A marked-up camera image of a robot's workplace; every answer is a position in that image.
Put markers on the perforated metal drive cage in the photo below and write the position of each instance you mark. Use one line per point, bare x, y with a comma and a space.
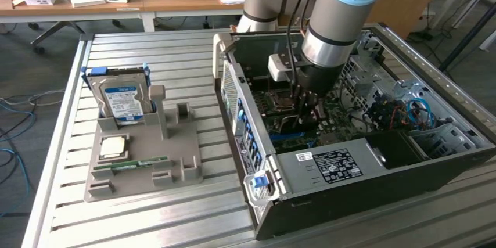
368, 85

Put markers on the open black PC case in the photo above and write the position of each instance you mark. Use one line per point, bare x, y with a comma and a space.
348, 201

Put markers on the blue case release latch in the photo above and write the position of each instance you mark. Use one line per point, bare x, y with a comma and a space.
258, 180

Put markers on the green motherboard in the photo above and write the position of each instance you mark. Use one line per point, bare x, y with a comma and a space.
340, 126

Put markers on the grey caster foot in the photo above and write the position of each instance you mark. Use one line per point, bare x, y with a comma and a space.
57, 31

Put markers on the metal CPU socket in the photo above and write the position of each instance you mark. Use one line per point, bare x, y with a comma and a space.
284, 101

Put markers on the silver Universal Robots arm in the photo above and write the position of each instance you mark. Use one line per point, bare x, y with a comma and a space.
333, 12

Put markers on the hard disk in blue caddy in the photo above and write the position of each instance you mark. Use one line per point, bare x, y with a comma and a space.
120, 102

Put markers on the grey parts rack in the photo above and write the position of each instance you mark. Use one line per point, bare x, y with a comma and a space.
146, 155

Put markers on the grey chipset heatsink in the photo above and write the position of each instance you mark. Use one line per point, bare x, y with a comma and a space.
330, 139

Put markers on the black plastic shroud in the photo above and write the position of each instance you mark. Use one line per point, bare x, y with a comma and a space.
394, 149

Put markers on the grey power supply unit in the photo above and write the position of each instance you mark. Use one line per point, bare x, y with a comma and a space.
301, 169

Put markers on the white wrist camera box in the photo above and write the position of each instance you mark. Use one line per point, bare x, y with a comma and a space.
280, 68

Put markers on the dark metal pole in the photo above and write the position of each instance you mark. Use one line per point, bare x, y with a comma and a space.
466, 31

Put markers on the blue PCIe expansion slot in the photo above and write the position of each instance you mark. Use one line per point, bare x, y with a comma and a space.
286, 137

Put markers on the green RAM stick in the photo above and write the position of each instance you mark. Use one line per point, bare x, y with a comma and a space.
130, 164

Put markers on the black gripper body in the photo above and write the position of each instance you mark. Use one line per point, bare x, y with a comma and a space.
318, 79

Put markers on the black rear panel latch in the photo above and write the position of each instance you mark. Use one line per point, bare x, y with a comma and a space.
241, 79

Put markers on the wooden cabinet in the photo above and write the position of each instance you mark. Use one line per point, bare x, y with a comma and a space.
418, 4

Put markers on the silver CPU chip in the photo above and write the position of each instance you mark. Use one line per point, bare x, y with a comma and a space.
110, 147

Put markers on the silver metal disk bay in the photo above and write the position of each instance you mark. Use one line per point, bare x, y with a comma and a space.
445, 140

